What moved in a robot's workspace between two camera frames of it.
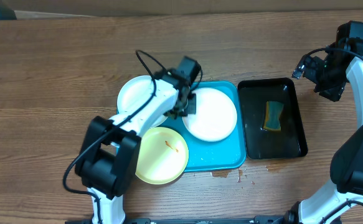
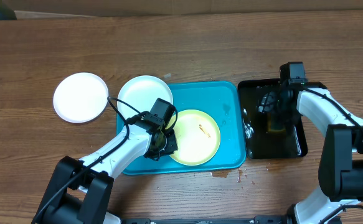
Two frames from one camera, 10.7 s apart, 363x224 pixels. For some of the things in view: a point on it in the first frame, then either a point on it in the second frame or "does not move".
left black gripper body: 190,109 -> 169,145
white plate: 216,116 -> 80,98
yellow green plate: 162,157 -> 198,137
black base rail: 260,219 does not move
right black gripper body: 307,66 -> 269,104
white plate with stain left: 133,92 does not move
